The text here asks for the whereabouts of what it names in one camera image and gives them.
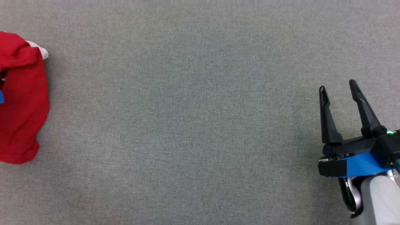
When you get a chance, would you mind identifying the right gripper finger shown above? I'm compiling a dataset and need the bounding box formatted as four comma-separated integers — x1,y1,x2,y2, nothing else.
349,80,387,137
319,86,343,144

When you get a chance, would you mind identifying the right gripper body black blue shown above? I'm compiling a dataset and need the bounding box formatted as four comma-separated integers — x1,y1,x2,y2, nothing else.
318,137,395,178

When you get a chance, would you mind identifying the red and white jersey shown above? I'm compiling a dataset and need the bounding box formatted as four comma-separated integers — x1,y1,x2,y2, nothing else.
0,31,50,164

